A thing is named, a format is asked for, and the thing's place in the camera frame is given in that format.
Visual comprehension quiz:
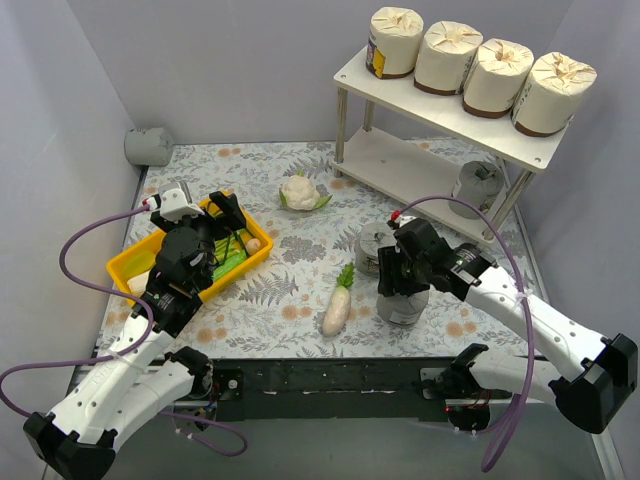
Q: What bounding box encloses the grey roll with logo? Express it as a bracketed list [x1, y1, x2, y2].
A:
[354, 222, 395, 276]

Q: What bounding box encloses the white daikon radish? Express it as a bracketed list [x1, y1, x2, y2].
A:
[322, 263, 355, 337]

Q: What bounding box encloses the cream roll with cartoon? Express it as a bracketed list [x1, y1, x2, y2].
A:
[463, 38, 534, 119]

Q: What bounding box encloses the cream roll with label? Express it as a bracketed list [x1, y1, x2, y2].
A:
[413, 21, 483, 96]

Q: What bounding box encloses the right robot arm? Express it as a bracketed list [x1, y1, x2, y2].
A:
[378, 212, 638, 434]

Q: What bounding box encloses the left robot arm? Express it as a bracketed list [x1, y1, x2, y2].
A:
[23, 184, 247, 479]

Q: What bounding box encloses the white two-tier shelf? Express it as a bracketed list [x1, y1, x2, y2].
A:
[333, 49, 564, 245]

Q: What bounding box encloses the yellow plastic tray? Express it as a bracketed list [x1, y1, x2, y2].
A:
[106, 210, 274, 303]

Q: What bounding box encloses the green vegetable in tray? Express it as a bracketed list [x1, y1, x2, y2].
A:
[213, 250, 247, 281]

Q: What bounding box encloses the white cauliflower with leaves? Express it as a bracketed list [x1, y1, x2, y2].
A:
[279, 170, 332, 211]

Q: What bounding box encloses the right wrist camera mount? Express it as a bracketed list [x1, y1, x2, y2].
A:
[388, 210, 416, 230]

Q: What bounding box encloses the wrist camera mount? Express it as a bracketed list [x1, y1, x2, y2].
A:
[388, 210, 416, 230]
[142, 180, 204, 222]

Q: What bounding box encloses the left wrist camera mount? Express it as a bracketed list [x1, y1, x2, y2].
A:
[142, 180, 204, 222]

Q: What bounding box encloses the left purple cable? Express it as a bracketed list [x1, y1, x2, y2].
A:
[0, 202, 249, 457]

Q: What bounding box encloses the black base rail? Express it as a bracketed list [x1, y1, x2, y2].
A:
[214, 356, 486, 422]

